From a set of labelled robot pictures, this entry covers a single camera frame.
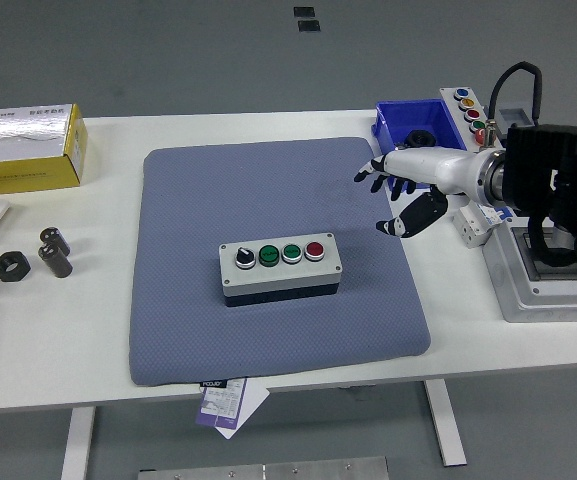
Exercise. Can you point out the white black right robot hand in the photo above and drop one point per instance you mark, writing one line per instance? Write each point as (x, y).
(433, 167)

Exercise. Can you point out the grey four-button control box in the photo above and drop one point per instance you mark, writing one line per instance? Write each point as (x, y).
(278, 275)

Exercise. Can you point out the grey five-button control box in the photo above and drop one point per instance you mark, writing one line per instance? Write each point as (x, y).
(460, 102)

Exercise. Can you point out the large black hex nut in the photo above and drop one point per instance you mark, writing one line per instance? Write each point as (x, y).
(420, 137)
(4, 272)

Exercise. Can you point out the blue plastic bin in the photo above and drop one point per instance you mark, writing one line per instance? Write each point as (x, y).
(418, 115)

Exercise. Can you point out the white circuit breaker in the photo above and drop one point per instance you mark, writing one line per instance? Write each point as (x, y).
(468, 230)

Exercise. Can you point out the grey distribution box clear cover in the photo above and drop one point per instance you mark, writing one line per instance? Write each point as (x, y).
(518, 300)

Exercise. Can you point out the black floor socket cover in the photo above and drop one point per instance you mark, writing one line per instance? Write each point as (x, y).
(304, 12)
(308, 26)

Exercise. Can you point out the grey-blue padded mat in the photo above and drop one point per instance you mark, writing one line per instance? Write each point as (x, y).
(218, 190)

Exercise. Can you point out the white table leg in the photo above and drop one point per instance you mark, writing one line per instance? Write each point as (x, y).
(445, 425)
(78, 445)

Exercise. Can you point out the white paper card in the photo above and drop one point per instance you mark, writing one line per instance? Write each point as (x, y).
(253, 405)

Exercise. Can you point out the purple white mat tag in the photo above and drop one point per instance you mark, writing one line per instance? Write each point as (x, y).
(220, 405)

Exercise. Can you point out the grey metal floor plate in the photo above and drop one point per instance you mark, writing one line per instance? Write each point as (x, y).
(268, 471)

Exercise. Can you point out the black cylindrical capacitor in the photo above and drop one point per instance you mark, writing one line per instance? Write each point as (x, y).
(57, 262)
(54, 237)

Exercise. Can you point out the yellow cardboard box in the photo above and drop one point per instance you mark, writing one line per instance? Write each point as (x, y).
(18, 160)

